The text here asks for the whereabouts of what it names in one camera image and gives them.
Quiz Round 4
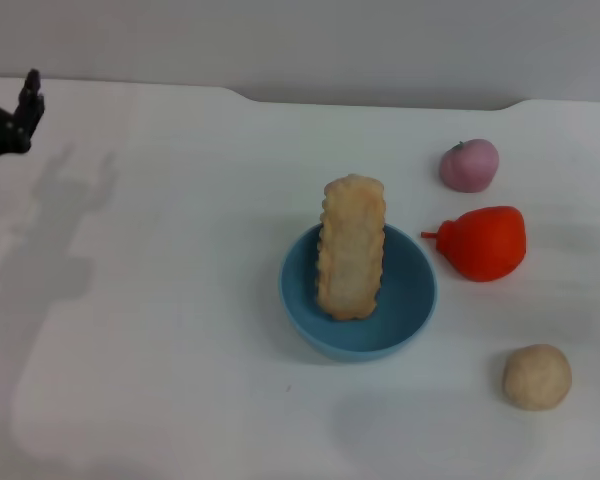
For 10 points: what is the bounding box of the long toasted bread loaf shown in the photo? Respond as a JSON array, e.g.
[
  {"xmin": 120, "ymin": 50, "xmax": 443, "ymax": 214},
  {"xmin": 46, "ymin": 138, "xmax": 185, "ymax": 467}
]
[{"xmin": 314, "ymin": 173, "xmax": 387, "ymax": 323}]

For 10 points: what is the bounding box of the blue plastic bowl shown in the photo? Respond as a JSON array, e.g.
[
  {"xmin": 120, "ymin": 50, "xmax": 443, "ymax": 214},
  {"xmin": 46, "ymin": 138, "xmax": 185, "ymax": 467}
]
[{"xmin": 278, "ymin": 222, "xmax": 439, "ymax": 363}]

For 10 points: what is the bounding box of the pink toy peach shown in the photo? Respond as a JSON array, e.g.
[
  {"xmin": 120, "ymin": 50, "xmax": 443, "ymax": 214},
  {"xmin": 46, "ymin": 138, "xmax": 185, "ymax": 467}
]
[{"xmin": 439, "ymin": 138, "xmax": 500, "ymax": 194}]

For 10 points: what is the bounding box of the red toy pear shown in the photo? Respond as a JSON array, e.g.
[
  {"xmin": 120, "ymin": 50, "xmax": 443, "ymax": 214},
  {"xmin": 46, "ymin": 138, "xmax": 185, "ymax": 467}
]
[{"xmin": 420, "ymin": 205, "xmax": 527, "ymax": 283}]

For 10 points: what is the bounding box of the round beige bun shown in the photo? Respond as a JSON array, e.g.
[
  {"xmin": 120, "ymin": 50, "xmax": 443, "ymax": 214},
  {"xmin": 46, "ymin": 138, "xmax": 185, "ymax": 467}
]
[{"xmin": 502, "ymin": 343, "xmax": 574, "ymax": 413}]

